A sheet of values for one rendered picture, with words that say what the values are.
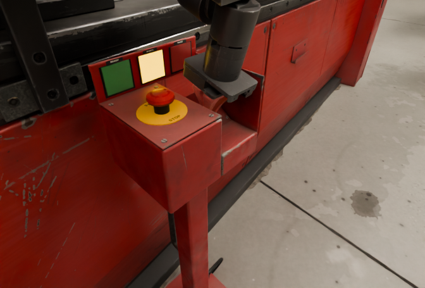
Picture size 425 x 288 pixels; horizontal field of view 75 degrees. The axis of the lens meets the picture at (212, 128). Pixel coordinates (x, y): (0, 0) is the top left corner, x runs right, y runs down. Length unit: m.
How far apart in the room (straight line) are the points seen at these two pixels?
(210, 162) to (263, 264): 0.77
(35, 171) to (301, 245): 0.97
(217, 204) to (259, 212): 0.19
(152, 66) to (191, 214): 0.29
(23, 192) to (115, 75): 0.24
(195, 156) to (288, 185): 1.06
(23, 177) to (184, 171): 0.26
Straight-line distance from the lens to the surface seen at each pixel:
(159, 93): 0.38
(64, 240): 0.64
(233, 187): 1.29
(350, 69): 2.47
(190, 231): 0.60
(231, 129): 0.49
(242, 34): 0.37
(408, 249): 1.38
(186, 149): 0.36
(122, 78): 0.45
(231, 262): 1.13
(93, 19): 0.52
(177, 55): 0.50
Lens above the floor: 0.98
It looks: 35 degrees down
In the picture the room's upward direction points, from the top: straight up
